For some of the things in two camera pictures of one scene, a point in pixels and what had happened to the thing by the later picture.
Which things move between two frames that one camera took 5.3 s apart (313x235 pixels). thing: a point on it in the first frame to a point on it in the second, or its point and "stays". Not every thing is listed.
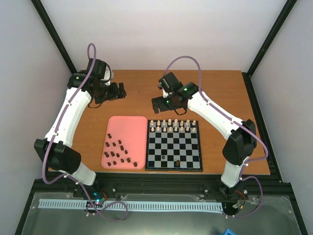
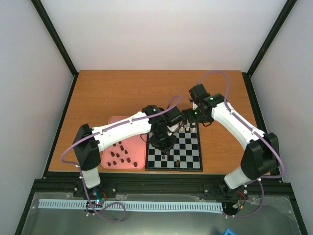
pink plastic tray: x=124 y=145 stays
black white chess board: x=173 y=145 stays
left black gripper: x=115 y=93 to x=164 y=148
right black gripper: x=162 y=107 to x=190 y=117
